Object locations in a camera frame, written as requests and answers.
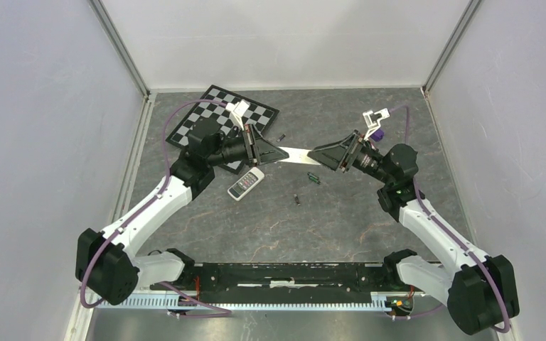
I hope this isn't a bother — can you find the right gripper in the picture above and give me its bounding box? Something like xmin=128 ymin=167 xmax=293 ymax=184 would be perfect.
xmin=308 ymin=130 xmax=392 ymax=185

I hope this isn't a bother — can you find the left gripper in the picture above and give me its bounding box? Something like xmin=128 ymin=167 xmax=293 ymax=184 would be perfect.
xmin=208 ymin=123 xmax=289 ymax=168

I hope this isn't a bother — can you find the long white remote control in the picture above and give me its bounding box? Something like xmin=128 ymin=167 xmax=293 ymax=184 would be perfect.
xmin=281 ymin=147 xmax=321 ymax=166

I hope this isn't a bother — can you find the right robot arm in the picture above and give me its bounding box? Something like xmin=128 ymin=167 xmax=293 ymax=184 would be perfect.
xmin=307 ymin=132 xmax=520 ymax=335

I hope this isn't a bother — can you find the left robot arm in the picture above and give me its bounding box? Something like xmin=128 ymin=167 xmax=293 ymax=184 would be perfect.
xmin=75 ymin=119 xmax=290 ymax=308

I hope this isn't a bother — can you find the short white remote control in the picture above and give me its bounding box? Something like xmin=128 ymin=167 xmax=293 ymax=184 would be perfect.
xmin=227 ymin=167 xmax=264 ymax=201

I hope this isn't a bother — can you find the black and grey chessboard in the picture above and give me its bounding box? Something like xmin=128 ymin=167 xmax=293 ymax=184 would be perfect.
xmin=166 ymin=85 xmax=279 ymax=148

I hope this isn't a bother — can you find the purple cube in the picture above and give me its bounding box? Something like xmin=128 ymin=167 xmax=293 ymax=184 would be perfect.
xmin=370 ymin=129 xmax=385 ymax=142

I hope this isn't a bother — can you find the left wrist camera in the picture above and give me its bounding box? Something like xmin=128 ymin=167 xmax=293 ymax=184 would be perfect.
xmin=225 ymin=99 xmax=250 ymax=131

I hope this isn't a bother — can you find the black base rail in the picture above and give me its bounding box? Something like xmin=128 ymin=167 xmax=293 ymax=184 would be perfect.
xmin=172 ymin=262 xmax=413 ymax=303

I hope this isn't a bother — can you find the white slotted cable duct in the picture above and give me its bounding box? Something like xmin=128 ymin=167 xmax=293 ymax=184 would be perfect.
xmin=97 ymin=292 xmax=391 ymax=313

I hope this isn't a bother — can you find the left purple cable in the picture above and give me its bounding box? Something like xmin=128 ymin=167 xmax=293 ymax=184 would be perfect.
xmin=78 ymin=99 xmax=229 ymax=310

